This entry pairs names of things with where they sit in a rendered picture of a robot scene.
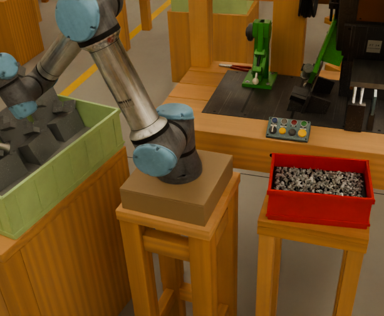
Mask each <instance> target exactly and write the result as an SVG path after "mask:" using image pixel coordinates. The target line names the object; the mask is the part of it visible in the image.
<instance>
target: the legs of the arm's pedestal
mask: <svg viewBox="0 0 384 316"><path fill-rule="evenodd" d="M238 189H239V185H238V187H237V189H236V191H235V193H234V195H233V197H232V199H231V201H230V203H229V205H228V207H227V208H226V210H225V212H224V214H223V216H222V218H221V220H220V222H219V224H218V226H217V228H216V230H215V232H214V234H213V236H212V238H211V240H210V241H206V240H201V239H198V238H193V237H190V236H188V237H184V236H181V235H180V234H177V233H172V232H169V231H164V230H161V229H157V230H156V229H153V228H151V227H148V226H143V225H139V224H135V223H129V222H126V221H122V220H119V222H120V229H121V233H122V240H123V247H124V252H125V259H126V264H127V271H128V278H129V282H130V290H131V294H132V302H133V309H134V313H135V316H186V309H185V301H188V302H192V309H193V316H237V245H238ZM152 253H157V254H159V257H160V267H161V274H162V285H163V294H162V296H161V297H160V299H159V301H158V298H157V288H156V283H155V272H154V267H153V257H152ZM182 260H184V261H188V262H190V279H191V284H190V283H185V282H184V276H183V267H182Z"/></svg>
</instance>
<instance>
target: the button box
mask: <svg viewBox="0 0 384 316"><path fill-rule="evenodd" d="M273 118H277V117H269V122H268V125H267V131H266V138H272V139H281V140H291V141H296V142H305V143H308V139H309V134H310V130H311V122H310V121H305V120H296V121H297V124H296V125H293V124H292V123H291V121H292V120H294V119H288V118H286V120H287V123H286V124H283V123H282V122H281V121H282V119H283V118H277V120H278V121H277V122H275V123H274V122H272V119H273ZM302 121H305V122H306V123H307V124H306V126H302V125H301V122H302ZM271 126H275V128H276V132H275V133H270V131H269V128H270V127H271ZM282 127H283V128H285V129H286V133H285V134H280V133H279V129H280V128H282ZM290 129H294V130H295V131H296V133H295V134H294V135H290V134H289V130H290ZM301 129H304V130H305V131H306V136H305V137H300V136H299V135H298V131H299V130H301Z"/></svg>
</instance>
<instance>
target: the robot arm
mask: <svg viewBox="0 0 384 316"><path fill-rule="evenodd" d="M122 7H123V0H58V2H57V4H56V9H55V19H56V23H57V25H58V27H59V29H60V31H61V33H60V34H59V36H58V37H57V38H56V39H55V41H54V42H53V44H52V45H51V46H50V47H49V49H48V50H47V51H46V53H45V54H44V55H43V57H42V58H41V59H40V60H39V61H38V63H37V64H36V66H35V67H34V68H33V70H32V71H31V72H30V73H28V74H27V75H26V76H24V77H23V78H22V79H19V77H18V76H17V72H18V63H17V61H16V59H15V58H14V57H13V56H12V55H10V54H8V53H0V97H1V98H2V100H3V102H4V103H5V104H6V106H7V107H8V110H10V111H11V113H12V114H13V115H14V116H15V118H16V119H23V118H26V117H27V116H29V115H31V114H32V113H34V112H35V111H36V110H37V109H38V106H37V104H36V100H37V99H38V98H39V97H40V96H42V94H44V93H45V92H46V91H48V90H49V89H50V88H52V87H53V86H54V85H55V84H56V82H57V81H58V78H59V77H60V75H61V74H62V73H63V72H64V71H65V70H66V68H67V67H68V66H69V64H70V63H71V62H72V61H73V60H74V59H75V57H76V56H77V55H78V53H79V52H80V51H81V50H85V51H88V52H89V53H90V55H91V57H92V58H93V61H94V62H95V64H96V66H97V68H98V69H99V71H100V73H101V75H102V77H103V79H104V81H105V83H106V84H107V86H108V88H109V90H110V91H111V93H112V95H113V97H114V99H115V101H116V103H117V104H118V106H119V108H120V110H121V111H122V114H123V116H124V117H125V119H126V121H127V123H128V125H129V126H130V128H131V132H130V136H129V138H130V140H131V141H132V144H133V146H134V148H135V150H134V151H133V162H134V164H135V165H136V167H137V168H138V169H139V170H140V171H142V172H143V173H144V174H148V175H149V176H153V177H158V178H159V179H160V180H161V181H163V182H166V183H168V184H186V183H189V182H192V181H194V180H196V179H197V178H198V177H199V176H200V175H201V174H202V162H201V160H200V158H199V155H198V153H197V151H196V149H195V129H194V119H195V117H194V113H193V110H192V108H191V107H190V106H188V105H186V104H183V103H166V104H163V105H161V106H159V107H157V108H156V109H155V107H154V105H153V103H152V101H151V99H150V97H149V95H148V93H147V91H146V89H145V87H144V85H143V83H142V81H141V79H140V77H139V75H138V73H137V71H136V69H135V68H134V66H133V64H132V62H131V60H130V58H129V56H128V54H127V52H126V50H125V48H124V46H123V44H122V42H121V40H120V38H119V34H120V30H121V27H120V25H119V23H118V21H117V19H116V17H117V16H118V15H119V14H120V12H121V10H122Z"/></svg>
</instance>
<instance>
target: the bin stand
mask: <svg viewBox="0 0 384 316"><path fill-rule="evenodd" d="M268 198H269V195H267V193H266V196H265V198H264V202H263V204H262V208H261V212H260V214H259V217H258V220H257V234H258V235H259V244H258V259H257V288H256V316H276V312H277V303H278V288H279V272H280V264H281V248H282V240H283V239H286V240H292V241H298V242H303V243H309V244H313V245H320V246H326V247H330V248H337V249H341V250H343V257H342V262H341V268H340V275H339V279H338V286H337V290H336V297H335V304H334V308H333V315H332V316H351V314H352V311H353V305H354V302H355V296H356V290H357V287H358V281H359V277H360V271H361V266H362V263H363V257H364V254H366V251H367V248H368V242H369V235H370V227H369V226H368V227H367V229H358V228H346V227H339V226H327V225H320V224H308V223H295V222H289V221H276V220H270V219H268V218H267V216H266V213H267V204H268Z"/></svg>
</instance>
